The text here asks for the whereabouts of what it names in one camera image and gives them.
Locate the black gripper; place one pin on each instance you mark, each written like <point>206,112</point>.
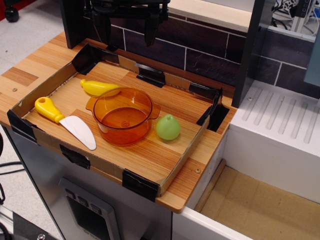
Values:
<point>152,11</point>

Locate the yellow handled white toy knife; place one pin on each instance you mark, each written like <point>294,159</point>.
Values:
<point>76,126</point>

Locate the orange transparent plastic pot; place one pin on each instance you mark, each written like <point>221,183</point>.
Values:
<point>123,115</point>

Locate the cardboard fence with black tape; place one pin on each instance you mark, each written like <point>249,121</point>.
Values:
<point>167,171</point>

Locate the yellow toy banana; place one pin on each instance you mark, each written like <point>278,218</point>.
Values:
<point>96,88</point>

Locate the wooden shelf board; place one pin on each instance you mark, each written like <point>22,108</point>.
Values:
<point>230,14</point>

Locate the green toy pear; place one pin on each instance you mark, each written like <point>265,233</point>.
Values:
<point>168,127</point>

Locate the black caster wheel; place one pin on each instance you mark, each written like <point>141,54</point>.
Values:
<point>11,14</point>

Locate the grey toy oven front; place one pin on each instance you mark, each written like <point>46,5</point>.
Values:
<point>85,205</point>

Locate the white toy sink unit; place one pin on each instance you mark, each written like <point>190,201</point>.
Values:
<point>263,181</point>

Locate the black upright post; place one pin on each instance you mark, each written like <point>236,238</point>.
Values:
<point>259,23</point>

